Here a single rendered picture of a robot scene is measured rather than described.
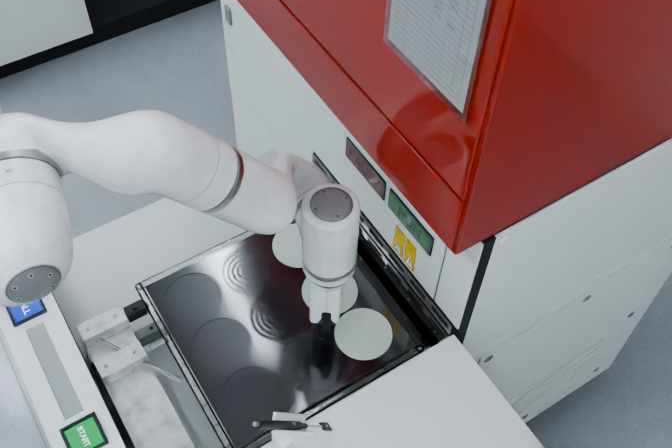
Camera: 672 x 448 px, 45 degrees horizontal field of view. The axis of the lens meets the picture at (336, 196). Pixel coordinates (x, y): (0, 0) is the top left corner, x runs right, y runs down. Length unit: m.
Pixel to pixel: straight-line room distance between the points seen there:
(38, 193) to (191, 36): 2.41
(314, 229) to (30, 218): 0.40
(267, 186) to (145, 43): 2.32
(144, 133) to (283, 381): 0.61
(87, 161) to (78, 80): 2.30
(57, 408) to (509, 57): 0.86
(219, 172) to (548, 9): 0.40
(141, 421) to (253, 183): 0.54
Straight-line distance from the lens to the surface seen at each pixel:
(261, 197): 1.00
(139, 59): 3.22
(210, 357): 1.39
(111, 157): 0.89
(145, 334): 1.49
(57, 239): 0.90
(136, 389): 1.41
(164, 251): 1.61
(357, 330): 1.41
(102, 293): 1.58
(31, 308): 1.43
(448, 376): 1.31
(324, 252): 1.16
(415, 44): 0.96
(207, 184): 0.93
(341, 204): 1.13
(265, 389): 1.36
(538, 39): 0.86
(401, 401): 1.28
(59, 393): 1.35
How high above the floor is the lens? 2.14
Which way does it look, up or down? 52 degrees down
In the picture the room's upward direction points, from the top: 2 degrees clockwise
